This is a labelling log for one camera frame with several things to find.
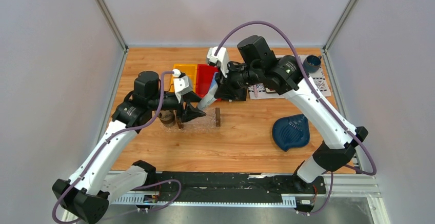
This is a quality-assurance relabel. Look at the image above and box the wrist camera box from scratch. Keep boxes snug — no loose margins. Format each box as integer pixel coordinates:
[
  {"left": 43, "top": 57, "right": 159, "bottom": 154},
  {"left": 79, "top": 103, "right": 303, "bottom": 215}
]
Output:
[
  {"left": 172, "top": 69, "right": 193, "bottom": 103},
  {"left": 206, "top": 47, "right": 229, "bottom": 78}
]

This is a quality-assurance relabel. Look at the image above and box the black plastic bin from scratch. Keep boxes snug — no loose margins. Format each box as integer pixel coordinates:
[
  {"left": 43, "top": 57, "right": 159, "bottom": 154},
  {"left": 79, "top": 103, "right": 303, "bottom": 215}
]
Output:
[{"left": 221, "top": 88, "right": 248, "bottom": 101}]

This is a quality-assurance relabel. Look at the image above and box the blue toothpaste tube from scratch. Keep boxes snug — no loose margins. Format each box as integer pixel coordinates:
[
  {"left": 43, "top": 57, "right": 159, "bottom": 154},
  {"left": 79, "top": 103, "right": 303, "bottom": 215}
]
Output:
[{"left": 208, "top": 72, "right": 219, "bottom": 96}]

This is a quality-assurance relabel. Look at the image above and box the clear textured glass tray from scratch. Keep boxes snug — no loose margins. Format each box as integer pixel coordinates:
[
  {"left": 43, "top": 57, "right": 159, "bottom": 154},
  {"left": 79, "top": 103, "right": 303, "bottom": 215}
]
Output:
[{"left": 158, "top": 108, "right": 222, "bottom": 132}]

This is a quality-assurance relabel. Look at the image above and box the white patterned placemat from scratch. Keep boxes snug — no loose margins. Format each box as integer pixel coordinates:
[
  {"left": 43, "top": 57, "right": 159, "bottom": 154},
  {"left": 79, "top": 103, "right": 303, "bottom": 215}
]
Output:
[{"left": 248, "top": 55, "right": 331, "bottom": 100}]

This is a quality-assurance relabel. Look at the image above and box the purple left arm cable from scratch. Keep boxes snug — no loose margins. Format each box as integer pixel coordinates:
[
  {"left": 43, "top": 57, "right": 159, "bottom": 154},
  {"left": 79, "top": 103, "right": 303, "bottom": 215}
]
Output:
[{"left": 51, "top": 71, "right": 183, "bottom": 224}]

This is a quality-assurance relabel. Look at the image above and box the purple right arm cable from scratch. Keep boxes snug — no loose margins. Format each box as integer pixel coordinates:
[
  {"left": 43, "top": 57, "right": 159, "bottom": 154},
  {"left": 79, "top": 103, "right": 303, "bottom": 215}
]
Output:
[{"left": 213, "top": 21, "right": 378, "bottom": 216}]

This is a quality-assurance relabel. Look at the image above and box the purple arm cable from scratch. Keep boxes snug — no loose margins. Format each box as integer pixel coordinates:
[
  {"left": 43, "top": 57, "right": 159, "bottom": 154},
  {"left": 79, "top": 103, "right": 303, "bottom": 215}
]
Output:
[
  {"left": 51, "top": 71, "right": 183, "bottom": 224},
  {"left": 213, "top": 21, "right": 378, "bottom": 216}
]

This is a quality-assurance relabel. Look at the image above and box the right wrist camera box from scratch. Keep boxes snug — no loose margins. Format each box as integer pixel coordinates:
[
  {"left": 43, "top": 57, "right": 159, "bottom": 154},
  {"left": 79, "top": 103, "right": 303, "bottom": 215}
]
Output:
[{"left": 206, "top": 47, "right": 229, "bottom": 78}]

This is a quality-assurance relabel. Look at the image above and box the blue ceramic mug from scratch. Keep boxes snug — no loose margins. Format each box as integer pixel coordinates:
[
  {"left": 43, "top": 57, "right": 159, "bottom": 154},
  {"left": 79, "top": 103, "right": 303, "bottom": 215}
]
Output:
[{"left": 303, "top": 55, "right": 322, "bottom": 73}]

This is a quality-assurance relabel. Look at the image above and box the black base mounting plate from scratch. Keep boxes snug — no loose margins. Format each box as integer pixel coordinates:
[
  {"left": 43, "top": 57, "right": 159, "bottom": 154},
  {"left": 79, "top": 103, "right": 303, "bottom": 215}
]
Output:
[{"left": 145, "top": 171, "right": 327, "bottom": 203}]

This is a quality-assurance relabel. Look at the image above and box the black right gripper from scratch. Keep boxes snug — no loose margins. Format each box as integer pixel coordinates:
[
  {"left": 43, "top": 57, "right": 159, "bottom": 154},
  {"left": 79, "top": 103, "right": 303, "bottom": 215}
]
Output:
[{"left": 215, "top": 59, "right": 262, "bottom": 99}]

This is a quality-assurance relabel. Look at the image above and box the red plastic bin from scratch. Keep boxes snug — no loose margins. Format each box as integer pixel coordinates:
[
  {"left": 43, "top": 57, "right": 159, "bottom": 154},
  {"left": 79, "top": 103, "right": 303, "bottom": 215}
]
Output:
[{"left": 195, "top": 64, "right": 219, "bottom": 98}]

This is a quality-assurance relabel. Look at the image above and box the grey aluminium frame post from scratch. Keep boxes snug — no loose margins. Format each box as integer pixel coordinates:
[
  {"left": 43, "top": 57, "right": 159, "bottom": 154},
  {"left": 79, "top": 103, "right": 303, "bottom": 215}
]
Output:
[{"left": 322, "top": 0, "right": 359, "bottom": 53}]

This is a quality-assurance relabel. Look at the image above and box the blue shell shaped dish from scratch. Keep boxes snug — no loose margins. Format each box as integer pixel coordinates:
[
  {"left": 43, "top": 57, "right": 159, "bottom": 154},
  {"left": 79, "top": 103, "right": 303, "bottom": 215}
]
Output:
[{"left": 272, "top": 114, "right": 310, "bottom": 152}]

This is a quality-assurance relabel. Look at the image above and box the clear textured toiletry holder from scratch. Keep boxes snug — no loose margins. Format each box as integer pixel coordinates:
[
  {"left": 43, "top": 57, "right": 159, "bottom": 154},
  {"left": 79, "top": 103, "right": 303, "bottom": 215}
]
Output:
[{"left": 176, "top": 108, "right": 222, "bottom": 131}]

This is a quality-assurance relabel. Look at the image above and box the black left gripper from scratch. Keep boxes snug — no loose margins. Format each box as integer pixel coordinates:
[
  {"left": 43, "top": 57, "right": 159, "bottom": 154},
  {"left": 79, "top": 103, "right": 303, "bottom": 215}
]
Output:
[{"left": 148, "top": 91, "right": 206, "bottom": 123}]

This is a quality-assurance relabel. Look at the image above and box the grey left frame post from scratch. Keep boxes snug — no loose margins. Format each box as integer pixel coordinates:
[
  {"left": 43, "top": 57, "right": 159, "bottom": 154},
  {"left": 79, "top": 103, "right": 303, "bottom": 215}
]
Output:
[{"left": 95, "top": 0, "right": 128, "bottom": 52}]

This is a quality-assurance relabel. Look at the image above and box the white toothpaste tube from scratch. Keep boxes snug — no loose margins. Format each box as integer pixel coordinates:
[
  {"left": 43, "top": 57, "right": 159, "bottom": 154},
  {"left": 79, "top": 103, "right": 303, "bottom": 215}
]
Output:
[{"left": 197, "top": 92, "right": 216, "bottom": 111}]

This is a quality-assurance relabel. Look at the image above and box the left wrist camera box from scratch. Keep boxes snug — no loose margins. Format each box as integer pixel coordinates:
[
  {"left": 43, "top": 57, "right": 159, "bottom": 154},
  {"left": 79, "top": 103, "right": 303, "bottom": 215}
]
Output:
[{"left": 172, "top": 69, "right": 193, "bottom": 103}]

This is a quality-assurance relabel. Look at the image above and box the yellow plastic bin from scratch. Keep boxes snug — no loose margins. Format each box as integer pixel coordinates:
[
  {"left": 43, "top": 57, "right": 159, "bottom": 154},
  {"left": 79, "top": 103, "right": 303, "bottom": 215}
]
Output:
[{"left": 169, "top": 64, "right": 197, "bottom": 92}]

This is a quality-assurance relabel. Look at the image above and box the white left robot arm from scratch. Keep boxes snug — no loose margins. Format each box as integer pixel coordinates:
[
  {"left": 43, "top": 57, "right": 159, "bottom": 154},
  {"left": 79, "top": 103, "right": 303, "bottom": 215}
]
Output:
[{"left": 52, "top": 69, "right": 205, "bottom": 223}]

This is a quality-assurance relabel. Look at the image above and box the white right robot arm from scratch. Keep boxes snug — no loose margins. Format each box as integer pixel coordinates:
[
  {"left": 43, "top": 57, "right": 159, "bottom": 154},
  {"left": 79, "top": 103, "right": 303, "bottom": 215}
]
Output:
[{"left": 214, "top": 35, "right": 368, "bottom": 193}]

